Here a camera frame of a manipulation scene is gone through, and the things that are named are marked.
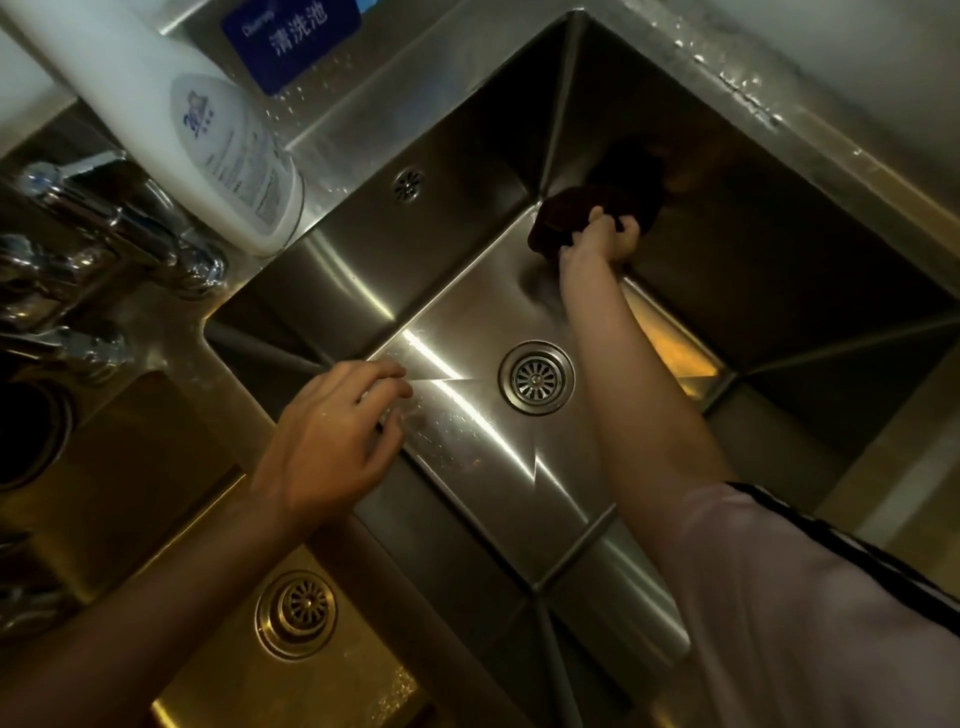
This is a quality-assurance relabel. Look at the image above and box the person's right hand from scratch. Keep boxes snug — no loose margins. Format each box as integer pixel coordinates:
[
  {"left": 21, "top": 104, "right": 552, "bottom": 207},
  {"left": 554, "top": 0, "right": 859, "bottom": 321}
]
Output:
[{"left": 558, "top": 206, "right": 643, "bottom": 283}]

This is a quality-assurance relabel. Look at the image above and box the stainless steel sink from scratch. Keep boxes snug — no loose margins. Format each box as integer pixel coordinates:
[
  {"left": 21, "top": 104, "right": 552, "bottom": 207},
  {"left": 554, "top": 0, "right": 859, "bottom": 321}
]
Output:
[{"left": 0, "top": 0, "right": 960, "bottom": 728}]

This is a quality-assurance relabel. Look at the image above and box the dark brown cleaning cloth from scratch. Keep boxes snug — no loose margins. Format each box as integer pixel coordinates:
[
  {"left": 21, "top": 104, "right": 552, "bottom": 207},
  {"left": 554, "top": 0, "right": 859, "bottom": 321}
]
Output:
[{"left": 527, "top": 146, "right": 665, "bottom": 260}]

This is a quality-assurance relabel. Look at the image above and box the person's right forearm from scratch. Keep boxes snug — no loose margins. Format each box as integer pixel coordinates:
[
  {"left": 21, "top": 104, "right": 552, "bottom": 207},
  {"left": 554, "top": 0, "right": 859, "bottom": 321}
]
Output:
[{"left": 558, "top": 258, "right": 740, "bottom": 541}]

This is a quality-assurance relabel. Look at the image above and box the round steel sink drain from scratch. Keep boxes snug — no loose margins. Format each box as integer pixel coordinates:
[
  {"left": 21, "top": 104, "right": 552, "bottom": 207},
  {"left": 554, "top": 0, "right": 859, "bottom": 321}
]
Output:
[
  {"left": 253, "top": 569, "right": 339, "bottom": 663},
  {"left": 497, "top": 339, "right": 577, "bottom": 418}
]

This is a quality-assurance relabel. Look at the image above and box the chrome faucet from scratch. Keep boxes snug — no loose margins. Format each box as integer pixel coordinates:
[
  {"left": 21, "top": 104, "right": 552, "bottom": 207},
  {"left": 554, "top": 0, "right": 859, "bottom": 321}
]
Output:
[{"left": 0, "top": 146, "right": 230, "bottom": 388}]

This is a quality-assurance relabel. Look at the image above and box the person's left hand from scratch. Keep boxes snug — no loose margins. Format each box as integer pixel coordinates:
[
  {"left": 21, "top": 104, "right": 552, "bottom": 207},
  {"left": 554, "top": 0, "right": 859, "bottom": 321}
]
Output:
[{"left": 251, "top": 356, "right": 415, "bottom": 538}]

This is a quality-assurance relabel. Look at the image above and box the person's left forearm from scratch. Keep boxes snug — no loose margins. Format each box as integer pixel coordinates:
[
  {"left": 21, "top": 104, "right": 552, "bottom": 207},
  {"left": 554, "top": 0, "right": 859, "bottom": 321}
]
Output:
[{"left": 0, "top": 487, "right": 301, "bottom": 728}]

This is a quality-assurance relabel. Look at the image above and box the small dark rectangular panel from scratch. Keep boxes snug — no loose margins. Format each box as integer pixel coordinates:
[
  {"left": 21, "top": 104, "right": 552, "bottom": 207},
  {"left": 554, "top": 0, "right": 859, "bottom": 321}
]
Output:
[{"left": 219, "top": 0, "right": 363, "bottom": 97}]

